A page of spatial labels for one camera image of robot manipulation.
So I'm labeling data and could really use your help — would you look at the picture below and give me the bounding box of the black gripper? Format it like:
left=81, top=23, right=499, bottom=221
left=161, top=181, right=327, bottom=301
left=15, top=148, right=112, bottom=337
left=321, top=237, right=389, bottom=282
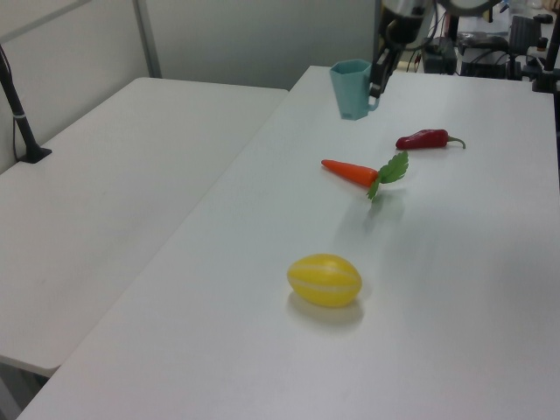
left=368, top=15, right=424, bottom=99

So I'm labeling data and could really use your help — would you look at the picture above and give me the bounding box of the teal hexagonal mug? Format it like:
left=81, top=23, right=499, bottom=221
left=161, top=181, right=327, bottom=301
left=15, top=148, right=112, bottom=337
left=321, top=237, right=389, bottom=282
left=328, top=59, right=379, bottom=121

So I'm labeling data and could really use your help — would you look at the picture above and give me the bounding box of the black electronics box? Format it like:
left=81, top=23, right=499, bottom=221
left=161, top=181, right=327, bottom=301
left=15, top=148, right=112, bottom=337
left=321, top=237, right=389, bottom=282
left=420, top=36, right=457, bottom=76

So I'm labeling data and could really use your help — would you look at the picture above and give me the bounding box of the red toy chili pepper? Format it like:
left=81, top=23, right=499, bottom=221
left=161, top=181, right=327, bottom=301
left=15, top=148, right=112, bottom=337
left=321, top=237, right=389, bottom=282
left=395, top=128, right=467, bottom=151

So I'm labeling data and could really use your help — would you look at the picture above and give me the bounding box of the black vertical pole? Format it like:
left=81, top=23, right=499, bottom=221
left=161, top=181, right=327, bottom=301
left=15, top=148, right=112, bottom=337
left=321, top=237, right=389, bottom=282
left=445, top=10, right=461, bottom=45

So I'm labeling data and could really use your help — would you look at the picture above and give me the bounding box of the orange toy carrot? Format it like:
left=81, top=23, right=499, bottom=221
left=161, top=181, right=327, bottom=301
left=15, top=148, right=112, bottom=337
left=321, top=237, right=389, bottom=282
left=320, top=150, right=410, bottom=202

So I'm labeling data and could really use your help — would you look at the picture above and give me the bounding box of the black office chair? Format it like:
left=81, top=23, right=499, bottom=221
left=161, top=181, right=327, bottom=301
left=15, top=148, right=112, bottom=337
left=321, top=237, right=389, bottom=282
left=508, top=14, right=553, bottom=81

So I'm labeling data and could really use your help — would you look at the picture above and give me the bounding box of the yellow striped toy melon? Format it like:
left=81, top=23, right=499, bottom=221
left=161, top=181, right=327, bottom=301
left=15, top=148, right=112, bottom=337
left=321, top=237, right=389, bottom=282
left=286, top=253, right=363, bottom=308

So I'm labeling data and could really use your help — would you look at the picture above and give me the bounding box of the white side table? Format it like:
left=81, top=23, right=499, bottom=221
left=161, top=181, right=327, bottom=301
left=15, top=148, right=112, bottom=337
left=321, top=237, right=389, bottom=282
left=0, top=76, right=291, bottom=379

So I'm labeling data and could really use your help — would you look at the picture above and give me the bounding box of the black pole with base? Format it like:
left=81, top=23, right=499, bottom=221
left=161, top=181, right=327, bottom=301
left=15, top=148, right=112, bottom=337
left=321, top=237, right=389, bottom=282
left=0, top=43, right=53, bottom=165

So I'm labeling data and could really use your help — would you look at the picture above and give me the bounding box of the grey partition post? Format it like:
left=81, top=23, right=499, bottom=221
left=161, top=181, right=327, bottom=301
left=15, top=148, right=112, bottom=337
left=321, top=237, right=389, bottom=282
left=130, top=0, right=164, bottom=81
left=371, top=0, right=382, bottom=71

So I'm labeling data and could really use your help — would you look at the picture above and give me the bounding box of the black camera stand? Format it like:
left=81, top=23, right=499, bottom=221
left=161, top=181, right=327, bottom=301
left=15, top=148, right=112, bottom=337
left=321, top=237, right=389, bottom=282
left=530, top=24, right=560, bottom=95

